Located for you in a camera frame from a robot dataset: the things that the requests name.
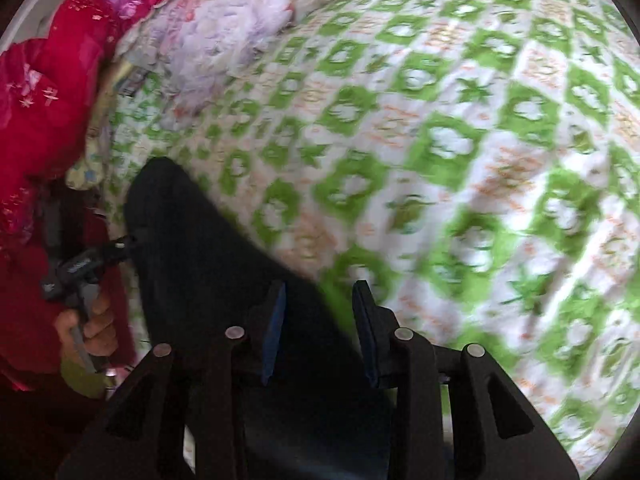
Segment green checkered bed sheet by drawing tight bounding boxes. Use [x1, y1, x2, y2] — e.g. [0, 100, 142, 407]
[100, 0, 640, 476]

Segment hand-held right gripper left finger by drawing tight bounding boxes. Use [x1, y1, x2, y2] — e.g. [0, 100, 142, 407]
[57, 280, 288, 480]

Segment person's left hand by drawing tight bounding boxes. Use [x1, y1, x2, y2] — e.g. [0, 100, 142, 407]
[54, 291, 121, 368]

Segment yellow patterned cloth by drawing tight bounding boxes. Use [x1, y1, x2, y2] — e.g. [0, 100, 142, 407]
[65, 60, 143, 192]

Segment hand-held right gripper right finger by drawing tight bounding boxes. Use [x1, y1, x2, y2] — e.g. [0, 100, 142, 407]
[351, 280, 581, 480]

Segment floral purple pillow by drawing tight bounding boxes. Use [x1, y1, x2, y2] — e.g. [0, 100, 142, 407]
[117, 0, 401, 111]

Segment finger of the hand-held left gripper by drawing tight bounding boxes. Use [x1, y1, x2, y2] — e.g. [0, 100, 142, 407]
[101, 236, 146, 267]

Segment red floral quilt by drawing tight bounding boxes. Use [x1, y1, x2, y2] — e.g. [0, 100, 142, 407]
[0, 0, 201, 391]

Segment black pants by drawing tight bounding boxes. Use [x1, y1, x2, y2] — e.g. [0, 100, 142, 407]
[122, 156, 396, 480]

